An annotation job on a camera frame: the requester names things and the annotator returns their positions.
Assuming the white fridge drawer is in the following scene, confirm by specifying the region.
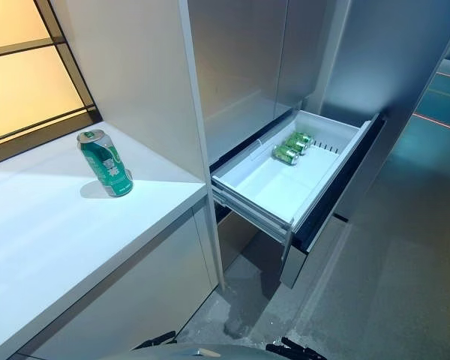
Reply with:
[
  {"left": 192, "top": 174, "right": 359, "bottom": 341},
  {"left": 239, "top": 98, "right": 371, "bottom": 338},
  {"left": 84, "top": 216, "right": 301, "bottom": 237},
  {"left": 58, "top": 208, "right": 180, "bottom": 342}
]
[{"left": 211, "top": 109, "right": 386, "bottom": 290}]

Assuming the green drink can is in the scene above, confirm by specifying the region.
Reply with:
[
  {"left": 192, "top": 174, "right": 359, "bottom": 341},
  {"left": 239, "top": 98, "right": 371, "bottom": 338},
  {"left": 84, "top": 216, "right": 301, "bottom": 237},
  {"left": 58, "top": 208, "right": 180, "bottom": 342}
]
[
  {"left": 291, "top": 130, "right": 315, "bottom": 146},
  {"left": 283, "top": 135, "right": 311, "bottom": 155},
  {"left": 271, "top": 144, "right": 301, "bottom": 166},
  {"left": 76, "top": 129, "right": 134, "bottom": 198}
]

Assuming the tall white side panel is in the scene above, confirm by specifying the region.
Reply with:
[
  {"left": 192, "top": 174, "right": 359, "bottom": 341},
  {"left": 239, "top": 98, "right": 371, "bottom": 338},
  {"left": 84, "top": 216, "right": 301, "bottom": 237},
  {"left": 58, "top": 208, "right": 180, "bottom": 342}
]
[{"left": 178, "top": 0, "right": 226, "bottom": 293}]

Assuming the grey robot torso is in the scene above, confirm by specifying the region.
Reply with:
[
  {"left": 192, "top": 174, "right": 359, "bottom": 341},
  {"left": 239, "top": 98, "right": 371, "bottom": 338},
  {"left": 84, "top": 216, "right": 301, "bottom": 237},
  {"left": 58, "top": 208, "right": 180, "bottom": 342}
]
[{"left": 130, "top": 335, "right": 323, "bottom": 360}]

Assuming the black framed lit window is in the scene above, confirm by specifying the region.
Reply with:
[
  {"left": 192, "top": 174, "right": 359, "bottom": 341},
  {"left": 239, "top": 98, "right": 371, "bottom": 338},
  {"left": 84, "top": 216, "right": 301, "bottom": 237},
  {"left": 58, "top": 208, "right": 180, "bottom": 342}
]
[{"left": 0, "top": 0, "right": 98, "bottom": 168}]

